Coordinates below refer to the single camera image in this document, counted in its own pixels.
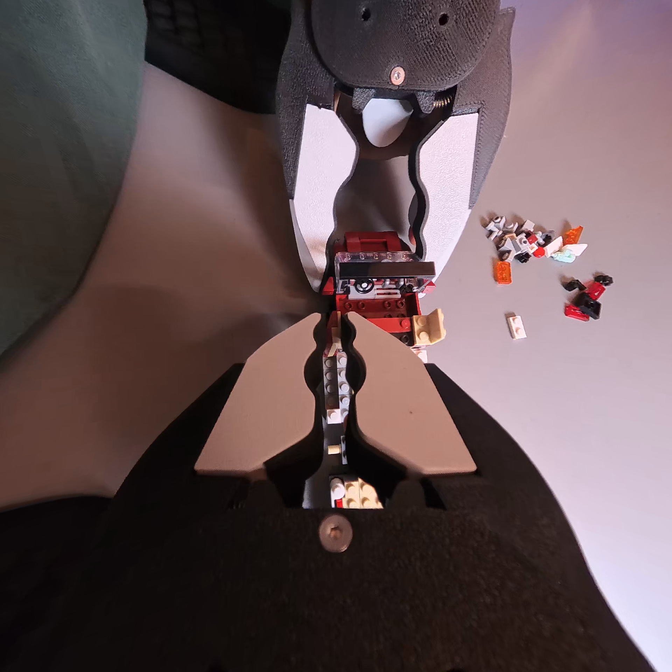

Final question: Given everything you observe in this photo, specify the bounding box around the pile of small loose bricks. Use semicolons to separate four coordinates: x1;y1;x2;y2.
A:
483;212;589;264

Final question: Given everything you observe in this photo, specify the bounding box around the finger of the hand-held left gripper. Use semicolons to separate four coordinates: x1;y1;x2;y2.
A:
290;104;359;293
408;112;482;281

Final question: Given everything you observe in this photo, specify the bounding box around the green sweatshirt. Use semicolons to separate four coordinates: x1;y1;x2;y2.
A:
0;0;149;359

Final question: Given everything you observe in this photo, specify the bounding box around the grey desk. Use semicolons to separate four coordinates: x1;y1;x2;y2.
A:
0;0;672;672

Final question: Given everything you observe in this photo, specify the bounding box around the black ribbed cushion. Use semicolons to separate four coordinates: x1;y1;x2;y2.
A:
143;0;293;114

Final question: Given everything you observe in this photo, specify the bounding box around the red and black brick assembly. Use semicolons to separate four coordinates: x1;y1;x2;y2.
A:
565;293;602;321

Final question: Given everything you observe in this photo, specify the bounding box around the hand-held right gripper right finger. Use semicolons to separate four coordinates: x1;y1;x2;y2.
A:
344;312;478;478

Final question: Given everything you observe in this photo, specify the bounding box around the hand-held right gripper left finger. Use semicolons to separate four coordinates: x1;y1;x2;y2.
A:
194;312;325;481

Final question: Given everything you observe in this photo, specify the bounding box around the red and tan brick truck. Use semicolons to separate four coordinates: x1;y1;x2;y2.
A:
302;231;447;510

